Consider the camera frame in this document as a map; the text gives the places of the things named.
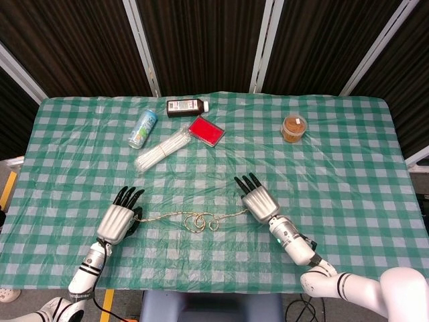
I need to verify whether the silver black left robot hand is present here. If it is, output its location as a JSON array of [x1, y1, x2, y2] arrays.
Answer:
[[96, 186, 145, 244]]

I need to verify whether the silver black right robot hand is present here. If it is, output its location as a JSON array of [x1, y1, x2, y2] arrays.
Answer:
[[233, 172, 281, 225]]

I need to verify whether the beige patterned braided rope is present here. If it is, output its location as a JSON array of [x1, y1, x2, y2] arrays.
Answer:
[[133, 208, 249, 234]]

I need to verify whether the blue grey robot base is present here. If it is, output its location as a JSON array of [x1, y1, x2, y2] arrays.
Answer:
[[139, 290, 285, 322]]

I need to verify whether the green checkered plastic tablecloth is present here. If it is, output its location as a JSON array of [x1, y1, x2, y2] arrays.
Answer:
[[0, 91, 429, 294]]

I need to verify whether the clear tub of rubber bands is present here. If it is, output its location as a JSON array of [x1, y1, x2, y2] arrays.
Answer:
[[280, 114, 308, 143]]

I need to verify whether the bundle of clear wrapped straws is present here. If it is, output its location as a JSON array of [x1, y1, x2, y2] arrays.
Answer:
[[134, 124, 194, 174]]

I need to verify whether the red ink stamp pad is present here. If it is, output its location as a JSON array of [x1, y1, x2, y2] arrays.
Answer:
[[188, 115, 227, 148]]

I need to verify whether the blue printed drink can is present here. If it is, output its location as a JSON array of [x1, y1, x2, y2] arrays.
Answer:
[[127, 109, 159, 150]]

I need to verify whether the dark brown labelled bottle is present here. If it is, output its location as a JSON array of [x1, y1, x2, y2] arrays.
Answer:
[[166, 98, 210, 118]]

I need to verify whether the white shoe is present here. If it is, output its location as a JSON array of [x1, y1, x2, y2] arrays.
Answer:
[[0, 287, 22, 303]]

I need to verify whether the black cable on floor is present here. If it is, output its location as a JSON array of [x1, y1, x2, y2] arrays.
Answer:
[[284, 297, 328, 322]]

